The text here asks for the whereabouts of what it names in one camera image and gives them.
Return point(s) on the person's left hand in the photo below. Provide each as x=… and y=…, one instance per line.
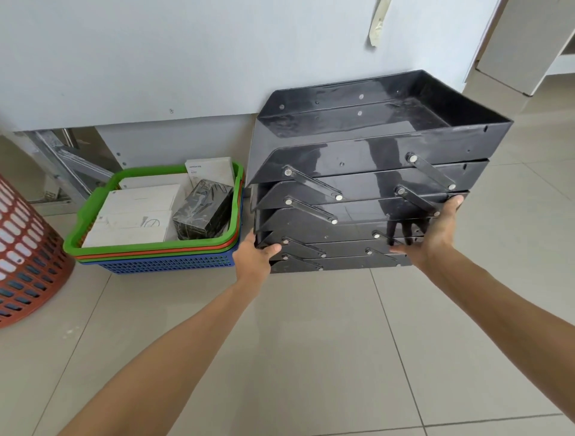
x=251, y=267

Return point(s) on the person's right hand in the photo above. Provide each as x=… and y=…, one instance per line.
x=431, y=245

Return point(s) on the person's right thumb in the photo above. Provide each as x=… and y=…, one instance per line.
x=402, y=250

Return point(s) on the person's left thumb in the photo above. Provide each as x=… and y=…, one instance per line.
x=269, y=250

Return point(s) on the black tiered document tray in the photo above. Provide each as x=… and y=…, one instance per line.
x=368, y=152

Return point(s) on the person's right forearm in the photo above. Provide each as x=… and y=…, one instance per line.
x=503, y=323

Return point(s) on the person's left forearm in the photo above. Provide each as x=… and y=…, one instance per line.
x=179, y=355

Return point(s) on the black plastic-wrapped box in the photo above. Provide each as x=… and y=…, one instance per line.
x=204, y=211

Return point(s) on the orange plastic basket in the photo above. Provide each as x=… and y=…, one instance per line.
x=179, y=252

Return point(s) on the blue plastic basket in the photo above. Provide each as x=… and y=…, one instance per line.
x=170, y=267

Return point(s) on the small white labelled box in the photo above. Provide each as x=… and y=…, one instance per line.
x=209, y=168

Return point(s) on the plain white box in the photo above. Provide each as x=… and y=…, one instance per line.
x=155, y=180

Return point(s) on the large white flat box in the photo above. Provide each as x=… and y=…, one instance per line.
x=139, y=200

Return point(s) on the white box with line drawing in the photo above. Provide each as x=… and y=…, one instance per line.
x=130, y=231

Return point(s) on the green plastic basket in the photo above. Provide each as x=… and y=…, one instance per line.
x=90, y=233

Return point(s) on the beige tape strip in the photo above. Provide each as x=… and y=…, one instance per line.
x=378, y=22

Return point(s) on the white cabinet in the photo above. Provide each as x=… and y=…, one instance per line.
x=525, y=40

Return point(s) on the orange perforated laundry basket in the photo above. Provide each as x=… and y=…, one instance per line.
x=22, y=260

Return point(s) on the grey metal support frame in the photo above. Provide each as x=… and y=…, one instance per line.
x=67, y=161

